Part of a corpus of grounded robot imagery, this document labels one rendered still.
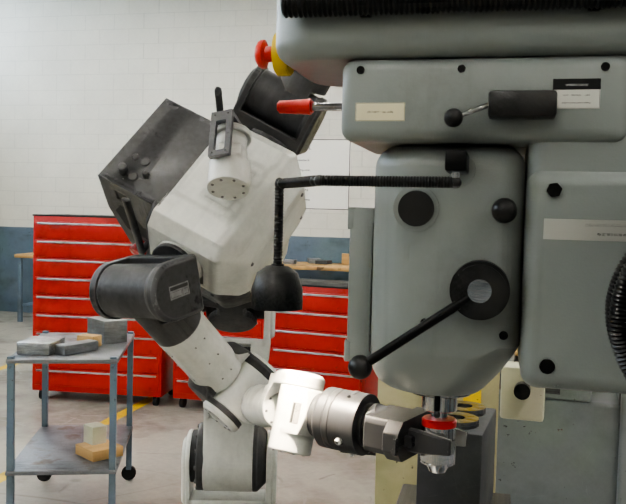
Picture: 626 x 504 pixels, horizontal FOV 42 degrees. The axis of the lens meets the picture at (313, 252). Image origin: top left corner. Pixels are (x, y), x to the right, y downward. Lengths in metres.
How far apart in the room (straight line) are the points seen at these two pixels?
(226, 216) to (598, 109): 0.63
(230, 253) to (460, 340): 0.47
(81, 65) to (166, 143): 10.29
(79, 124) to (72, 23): 1.37
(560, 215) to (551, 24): 0.22
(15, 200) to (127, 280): 10.79
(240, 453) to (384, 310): 0.76
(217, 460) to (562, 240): 0.97
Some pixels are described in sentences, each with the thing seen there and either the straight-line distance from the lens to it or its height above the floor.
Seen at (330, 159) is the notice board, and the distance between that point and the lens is 10.33.
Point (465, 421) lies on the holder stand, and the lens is 1.58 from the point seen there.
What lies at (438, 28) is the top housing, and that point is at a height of 1.76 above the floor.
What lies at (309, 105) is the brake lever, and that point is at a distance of 1.22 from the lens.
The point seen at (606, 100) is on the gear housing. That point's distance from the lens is 0.99.
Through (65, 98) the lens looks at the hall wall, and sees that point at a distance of 11.76.
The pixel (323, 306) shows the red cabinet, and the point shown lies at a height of 0.86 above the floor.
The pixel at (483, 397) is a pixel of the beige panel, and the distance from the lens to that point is 2.88.
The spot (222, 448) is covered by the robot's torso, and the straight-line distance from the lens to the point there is 1.71.
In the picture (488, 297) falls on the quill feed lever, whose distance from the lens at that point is 0.96.
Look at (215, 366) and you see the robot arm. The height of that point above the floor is 1.27.
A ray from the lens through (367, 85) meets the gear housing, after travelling 1.00.
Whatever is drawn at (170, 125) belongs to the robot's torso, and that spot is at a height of 1.69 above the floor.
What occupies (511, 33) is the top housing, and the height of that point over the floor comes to 1.75.
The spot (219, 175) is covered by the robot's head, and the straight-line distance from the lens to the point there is 1.25.
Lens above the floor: 1.55
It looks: 3 degrees down
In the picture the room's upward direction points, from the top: 1 degrees clockwise
